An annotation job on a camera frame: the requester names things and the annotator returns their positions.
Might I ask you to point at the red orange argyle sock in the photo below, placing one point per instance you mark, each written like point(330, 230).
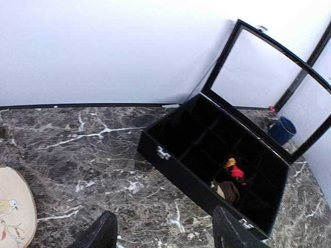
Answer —
point(235, 172)

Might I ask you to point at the tan brown argyle sock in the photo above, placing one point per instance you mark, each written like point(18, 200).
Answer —
point(227, 190)

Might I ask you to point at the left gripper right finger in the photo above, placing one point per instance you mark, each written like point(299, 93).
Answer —
point(228, 232)

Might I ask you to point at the right black frame post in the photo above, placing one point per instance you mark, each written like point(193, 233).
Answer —
point(302, 74)

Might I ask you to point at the black display case box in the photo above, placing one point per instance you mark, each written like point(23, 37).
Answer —
point(229, 118)

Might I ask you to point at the blue mug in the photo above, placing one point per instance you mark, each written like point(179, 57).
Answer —
point(282, 130)

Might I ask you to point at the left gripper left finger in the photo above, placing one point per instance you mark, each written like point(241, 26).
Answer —
point(102, 233)

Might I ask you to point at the beige round plate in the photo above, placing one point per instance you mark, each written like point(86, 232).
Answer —
point(18, 210)

